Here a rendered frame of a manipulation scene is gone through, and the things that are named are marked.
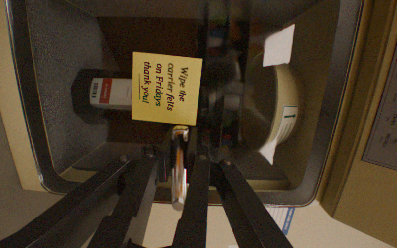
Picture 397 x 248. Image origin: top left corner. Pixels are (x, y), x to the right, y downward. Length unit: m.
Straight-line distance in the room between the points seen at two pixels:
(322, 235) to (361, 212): 0.91
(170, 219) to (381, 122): 0.84
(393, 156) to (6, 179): 0.50
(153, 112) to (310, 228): 1.03
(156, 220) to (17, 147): 0.72
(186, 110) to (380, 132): 0.22
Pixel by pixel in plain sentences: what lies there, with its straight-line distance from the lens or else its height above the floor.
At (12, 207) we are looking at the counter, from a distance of 0.39.
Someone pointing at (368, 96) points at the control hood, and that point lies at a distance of 0.27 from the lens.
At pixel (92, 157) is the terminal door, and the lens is 0.26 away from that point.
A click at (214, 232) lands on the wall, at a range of 0.98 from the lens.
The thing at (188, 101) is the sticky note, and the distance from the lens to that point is 0.20.
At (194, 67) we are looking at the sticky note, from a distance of 0.19.
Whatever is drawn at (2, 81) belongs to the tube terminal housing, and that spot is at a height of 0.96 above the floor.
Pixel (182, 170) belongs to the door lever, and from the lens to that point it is 0.17.
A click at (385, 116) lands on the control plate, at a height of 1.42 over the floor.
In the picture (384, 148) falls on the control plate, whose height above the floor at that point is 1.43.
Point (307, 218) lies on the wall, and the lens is 1.06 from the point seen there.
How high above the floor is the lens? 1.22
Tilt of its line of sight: level
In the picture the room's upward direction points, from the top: 93 degrees clockwise
